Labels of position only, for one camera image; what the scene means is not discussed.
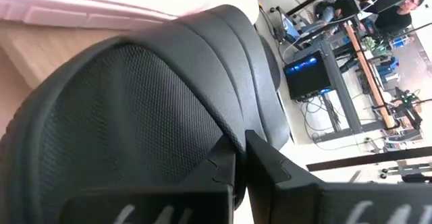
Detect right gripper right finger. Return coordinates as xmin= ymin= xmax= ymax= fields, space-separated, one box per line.
xmin=244 ymin=129 xmax=432 ymax=224

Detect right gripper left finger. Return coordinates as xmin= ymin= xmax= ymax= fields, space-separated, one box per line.
xmin=58 ymin=134 xmax=237 ymax=224

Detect black slide sandal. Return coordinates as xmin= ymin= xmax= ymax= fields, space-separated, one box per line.
xmin=0 ymin=3 xmax=292 ymax=224

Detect pink slide sandal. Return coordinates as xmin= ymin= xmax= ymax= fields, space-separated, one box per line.
xmin=0 ymin=0 xmax=261 ymax=32

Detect wooden top desk grey legs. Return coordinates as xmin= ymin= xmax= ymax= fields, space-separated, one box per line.
xmin=286 ymin=14 xmax=398 ymax=143

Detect black computer tower blue lights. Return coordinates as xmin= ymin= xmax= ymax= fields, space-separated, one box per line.
xmin=282 ymin=49 xmax=334 ymax=101

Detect green potted plant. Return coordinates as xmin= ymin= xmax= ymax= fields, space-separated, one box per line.
xmin=361 ymin=36 xmax=389 ymax=59

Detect blue lit monitor screen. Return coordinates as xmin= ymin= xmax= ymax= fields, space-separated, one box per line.
xmin=280 ymin=11 xmax=302 ymax=42

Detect person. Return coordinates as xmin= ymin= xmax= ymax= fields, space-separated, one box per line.
xmin=373 ymin=0 xmax=426 ymax=32
xmin=313 ymin=0 xmax=360 ymax=26

